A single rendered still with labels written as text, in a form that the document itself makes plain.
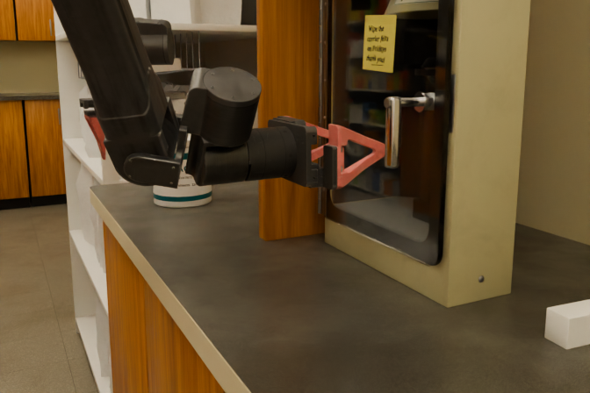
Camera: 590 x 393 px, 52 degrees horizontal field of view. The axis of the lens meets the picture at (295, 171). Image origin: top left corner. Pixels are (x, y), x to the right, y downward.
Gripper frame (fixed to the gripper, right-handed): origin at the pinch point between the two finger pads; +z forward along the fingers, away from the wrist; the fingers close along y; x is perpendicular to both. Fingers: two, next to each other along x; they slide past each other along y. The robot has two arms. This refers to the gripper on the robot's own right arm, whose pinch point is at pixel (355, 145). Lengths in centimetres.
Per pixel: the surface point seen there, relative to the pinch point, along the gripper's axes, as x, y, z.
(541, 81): -5, 22, 54
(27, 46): -26, 551, -14
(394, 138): -0.4, 0.2, 5.8
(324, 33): -14.2, 26.3, 10.2
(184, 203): 20, 63, -4
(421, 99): -5.0, 0.5, 10.0
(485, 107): -4.0, -4.1, 16.2
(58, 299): 115, 267, -22
